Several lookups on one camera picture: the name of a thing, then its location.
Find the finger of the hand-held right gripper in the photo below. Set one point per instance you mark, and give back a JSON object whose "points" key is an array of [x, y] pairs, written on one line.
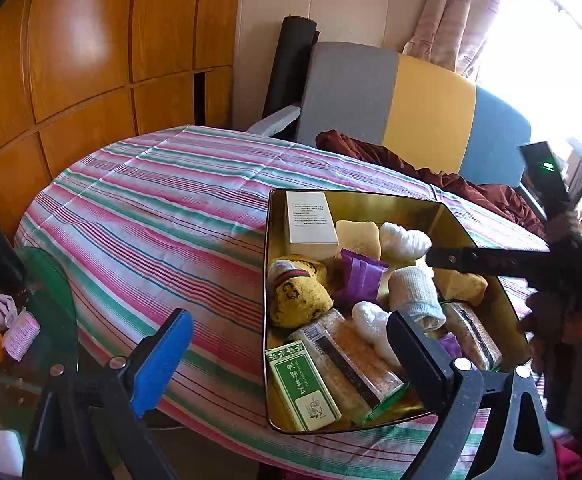
{"points": [[481, 260]]}

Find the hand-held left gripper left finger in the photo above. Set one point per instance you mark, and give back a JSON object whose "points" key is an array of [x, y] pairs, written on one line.
{"points": [[163, 360]]}

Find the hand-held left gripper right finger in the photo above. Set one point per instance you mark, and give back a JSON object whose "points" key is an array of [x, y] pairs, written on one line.
{"points": [[416, 355]]}

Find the wedge yellow sponge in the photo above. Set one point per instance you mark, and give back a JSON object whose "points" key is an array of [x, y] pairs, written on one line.
{"points": [[463, 287]]}

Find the purple snack packet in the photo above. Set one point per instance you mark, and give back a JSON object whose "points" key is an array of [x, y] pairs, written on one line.
{"points": [[363, 280], [450, 346]]}

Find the white plastic ball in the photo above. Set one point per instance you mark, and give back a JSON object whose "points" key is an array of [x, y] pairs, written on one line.
{"points": [[371, 317]]}

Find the clear cracker packet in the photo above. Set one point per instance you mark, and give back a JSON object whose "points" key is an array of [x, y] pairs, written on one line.
{"points": [[341, 360], [473, 332]]}

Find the grey beige sock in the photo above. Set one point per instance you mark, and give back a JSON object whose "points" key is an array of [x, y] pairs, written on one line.
{"points": [[413, 292]]}

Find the white sock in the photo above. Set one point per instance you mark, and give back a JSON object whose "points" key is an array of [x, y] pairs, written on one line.
{"points": [[403, 242]]}

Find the maroon gift box gold inside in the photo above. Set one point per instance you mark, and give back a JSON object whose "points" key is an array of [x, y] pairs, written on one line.
{"points": [[371, 205]]}

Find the square yellow sponge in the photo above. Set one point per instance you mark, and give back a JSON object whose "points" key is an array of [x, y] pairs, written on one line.
{"points": [[358, 240]]}

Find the person's right hand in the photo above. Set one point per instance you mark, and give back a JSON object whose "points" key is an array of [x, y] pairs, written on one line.
{"points": [[571, 350]]}

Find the green and white box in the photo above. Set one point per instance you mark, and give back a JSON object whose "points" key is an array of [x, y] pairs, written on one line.
{"points": [[301, 385]]}

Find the yellow patterned sock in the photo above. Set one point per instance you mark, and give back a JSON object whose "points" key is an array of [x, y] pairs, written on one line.
{"points": [[296, 295]]}

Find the green glass round table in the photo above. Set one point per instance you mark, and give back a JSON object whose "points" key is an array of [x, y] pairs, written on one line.
{"points": [[51, 285]]}

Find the window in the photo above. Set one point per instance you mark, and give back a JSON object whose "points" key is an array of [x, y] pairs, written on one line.
{"points": [[541, 35]]}

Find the grey yellow blue headboard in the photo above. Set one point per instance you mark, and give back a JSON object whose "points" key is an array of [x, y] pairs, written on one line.
{"points": [[421, 105]]}

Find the striped bed sheet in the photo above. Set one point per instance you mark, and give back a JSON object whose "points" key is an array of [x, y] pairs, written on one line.
{"points": [[146, 210]]}

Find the maroon blanket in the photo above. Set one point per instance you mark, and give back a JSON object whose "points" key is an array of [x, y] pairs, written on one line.
{"points": [[371, 152]]}

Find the white carton box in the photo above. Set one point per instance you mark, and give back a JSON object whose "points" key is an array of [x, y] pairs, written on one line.
{"points": [[311, 225]]}

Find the beige curtain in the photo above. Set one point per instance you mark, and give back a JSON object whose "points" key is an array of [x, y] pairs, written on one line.
{"points": [[451, 10]]}

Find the magenta cloth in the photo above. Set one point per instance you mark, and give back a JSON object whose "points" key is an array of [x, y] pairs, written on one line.
{"points": [[581, 460]]}

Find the white foam block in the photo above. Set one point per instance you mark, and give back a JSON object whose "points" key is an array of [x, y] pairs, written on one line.
{"points": [[278, 121]]}

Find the black rolled mat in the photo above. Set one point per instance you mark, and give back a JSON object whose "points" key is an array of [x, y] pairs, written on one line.
{"points": [[291, 65]]}

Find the wooden wardrobe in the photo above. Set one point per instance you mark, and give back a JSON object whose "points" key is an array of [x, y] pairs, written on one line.
{"points": [[96, 35]]}

